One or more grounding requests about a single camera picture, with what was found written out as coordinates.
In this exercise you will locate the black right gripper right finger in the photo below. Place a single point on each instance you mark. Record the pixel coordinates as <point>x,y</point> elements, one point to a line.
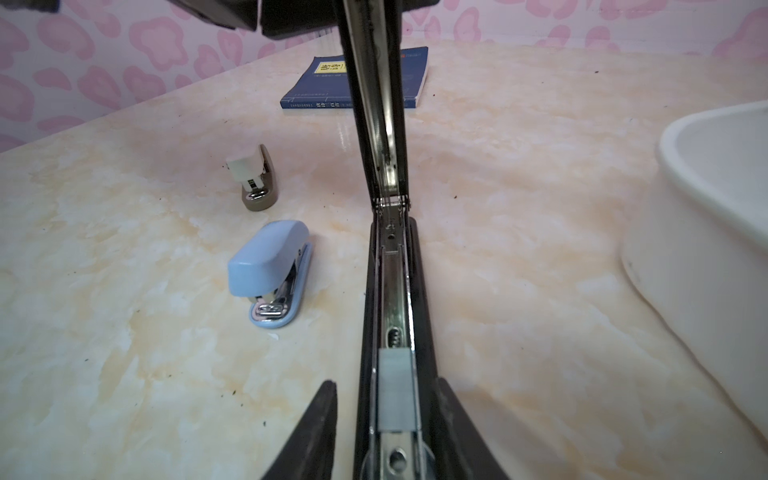
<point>459,449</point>

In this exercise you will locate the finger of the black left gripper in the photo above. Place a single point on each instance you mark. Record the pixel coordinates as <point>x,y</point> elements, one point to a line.
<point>230,14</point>
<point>289,18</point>

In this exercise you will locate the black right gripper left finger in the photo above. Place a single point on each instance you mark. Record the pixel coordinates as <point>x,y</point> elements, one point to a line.
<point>308,453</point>

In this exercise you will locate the black long stapler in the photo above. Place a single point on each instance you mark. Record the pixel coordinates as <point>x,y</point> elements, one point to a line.
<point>395,307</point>

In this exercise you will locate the grey staple block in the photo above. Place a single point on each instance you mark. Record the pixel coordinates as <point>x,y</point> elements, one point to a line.
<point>396,403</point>

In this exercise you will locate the grey white mini stapler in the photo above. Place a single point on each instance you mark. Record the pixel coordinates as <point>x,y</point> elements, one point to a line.
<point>257,177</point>

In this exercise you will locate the light blue mini stapler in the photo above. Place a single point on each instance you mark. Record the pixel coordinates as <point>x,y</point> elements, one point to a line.
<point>271,271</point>

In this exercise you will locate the blue book yellow label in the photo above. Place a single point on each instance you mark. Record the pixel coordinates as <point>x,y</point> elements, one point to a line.
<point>324,85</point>

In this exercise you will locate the white plastic tray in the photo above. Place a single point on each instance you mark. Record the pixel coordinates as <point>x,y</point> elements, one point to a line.
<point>696,247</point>

